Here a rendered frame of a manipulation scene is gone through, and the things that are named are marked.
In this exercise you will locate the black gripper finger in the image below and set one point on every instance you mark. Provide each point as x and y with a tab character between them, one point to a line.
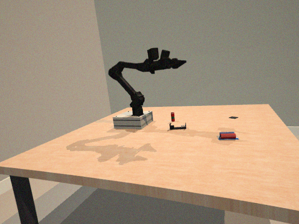
180	64
171	63

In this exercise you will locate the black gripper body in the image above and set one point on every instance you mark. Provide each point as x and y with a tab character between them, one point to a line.
163	64

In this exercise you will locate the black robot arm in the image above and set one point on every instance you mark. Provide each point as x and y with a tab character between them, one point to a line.
149	65

